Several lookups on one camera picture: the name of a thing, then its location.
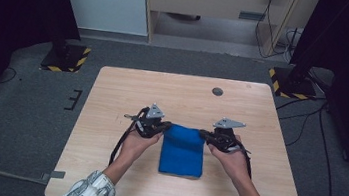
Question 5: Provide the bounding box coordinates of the round grey table grommet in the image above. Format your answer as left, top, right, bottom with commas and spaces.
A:
211, 87, 225, 98

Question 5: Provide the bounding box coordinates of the person's right hand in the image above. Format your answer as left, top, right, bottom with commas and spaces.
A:
202, 131, 256, 188

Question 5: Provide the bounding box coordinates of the light wooden desk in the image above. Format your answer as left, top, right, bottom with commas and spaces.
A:
135, 0, 319, 63

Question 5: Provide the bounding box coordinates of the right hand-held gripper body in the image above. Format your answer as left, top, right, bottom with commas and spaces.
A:
206, 116, 247, 156

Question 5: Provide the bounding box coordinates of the black hanging cable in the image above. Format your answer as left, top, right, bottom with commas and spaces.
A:
251, 0, 298, 62

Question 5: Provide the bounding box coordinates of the grey tape strip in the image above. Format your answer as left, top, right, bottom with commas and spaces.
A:
40, 168, 67, 185

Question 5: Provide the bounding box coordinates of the black stand base striped edge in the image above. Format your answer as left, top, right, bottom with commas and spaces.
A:
265, 65, 321, 103
38, 39, 92, 76

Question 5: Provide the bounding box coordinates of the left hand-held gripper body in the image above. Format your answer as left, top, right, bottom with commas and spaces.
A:
121, 99, 169, 141

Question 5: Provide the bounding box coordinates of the long black floor cable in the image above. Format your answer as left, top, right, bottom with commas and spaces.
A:
309, 102, 348, 196

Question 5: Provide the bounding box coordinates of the white cable bundle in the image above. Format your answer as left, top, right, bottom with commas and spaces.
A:
281, 26, 304, 66

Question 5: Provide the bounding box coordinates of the person's left hand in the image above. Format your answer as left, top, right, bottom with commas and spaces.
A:
116, 126, 164, 173

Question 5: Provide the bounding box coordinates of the thin black looped cable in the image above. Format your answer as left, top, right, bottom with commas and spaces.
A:
0, 66, 18, 86

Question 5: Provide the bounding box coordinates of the blue cloth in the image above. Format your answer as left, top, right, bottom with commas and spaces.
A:
157, 122, 209, 180

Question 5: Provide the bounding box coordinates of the pale grey floor cable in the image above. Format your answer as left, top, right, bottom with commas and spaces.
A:
0, 169, 48, 186

